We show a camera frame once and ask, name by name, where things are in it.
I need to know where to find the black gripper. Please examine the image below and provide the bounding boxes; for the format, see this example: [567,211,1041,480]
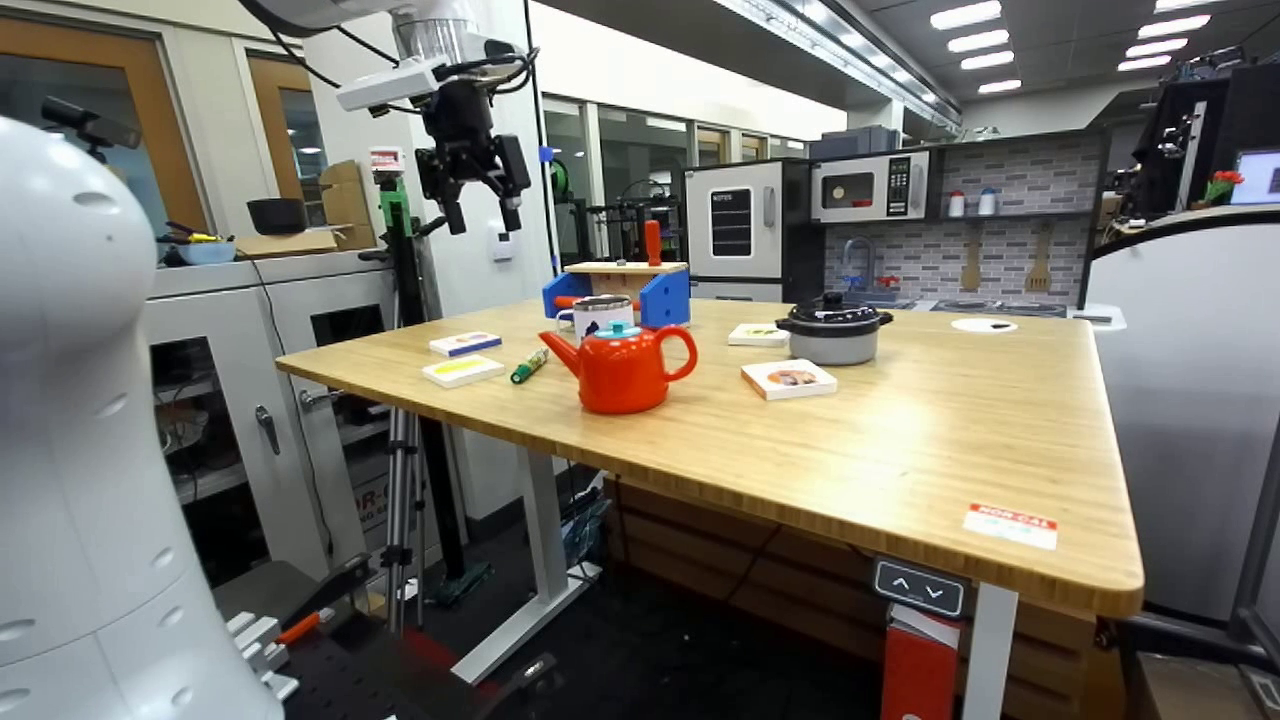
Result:
[415,79,530,235]

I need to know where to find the white metal mug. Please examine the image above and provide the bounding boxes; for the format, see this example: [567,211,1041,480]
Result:
[567,295,636,341]

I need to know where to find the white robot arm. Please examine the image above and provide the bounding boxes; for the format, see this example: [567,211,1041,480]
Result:
[240,0,537,235]

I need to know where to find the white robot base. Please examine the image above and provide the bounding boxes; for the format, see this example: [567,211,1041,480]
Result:
[0,120,286,720]

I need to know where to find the white book yellow circle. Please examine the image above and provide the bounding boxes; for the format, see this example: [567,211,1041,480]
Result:
[420,355,505,390]

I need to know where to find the small white yellow card book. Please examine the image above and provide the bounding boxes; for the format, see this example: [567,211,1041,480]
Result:
[728,325,790,347]

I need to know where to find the small white book orange picture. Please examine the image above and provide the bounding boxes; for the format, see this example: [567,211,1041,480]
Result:
[739,362,840,399]

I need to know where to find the green glue marker tube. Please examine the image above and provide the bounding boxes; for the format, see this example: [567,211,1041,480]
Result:
[509,347,550,385]

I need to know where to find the blue wooden toy tool bench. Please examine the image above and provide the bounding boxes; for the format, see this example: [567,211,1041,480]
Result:
[543,221,692,330]

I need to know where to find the red teapot with teal lid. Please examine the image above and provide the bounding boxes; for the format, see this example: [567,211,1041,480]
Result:
[543,325,699,416]

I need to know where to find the toy oven white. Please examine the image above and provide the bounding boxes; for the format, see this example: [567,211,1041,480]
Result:
[686,161,811,280]

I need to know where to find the white cabinet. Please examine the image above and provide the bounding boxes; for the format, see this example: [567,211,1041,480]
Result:
[146,252,394,583]

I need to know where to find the grey black toy pot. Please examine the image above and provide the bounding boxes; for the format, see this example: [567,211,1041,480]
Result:
[775,306,889,368]

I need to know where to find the toy microwave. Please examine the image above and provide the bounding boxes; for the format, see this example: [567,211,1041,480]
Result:
[811,151,932,226]

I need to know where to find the wooden standing desk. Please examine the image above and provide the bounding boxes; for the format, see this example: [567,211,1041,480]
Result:
[286,301,1145,720]

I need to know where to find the desk height control panel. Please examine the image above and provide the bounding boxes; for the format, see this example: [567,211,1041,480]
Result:
[871,560,969,618]

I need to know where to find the red white warning sticker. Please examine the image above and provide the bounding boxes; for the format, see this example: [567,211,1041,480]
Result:
[963,505,1061,552]

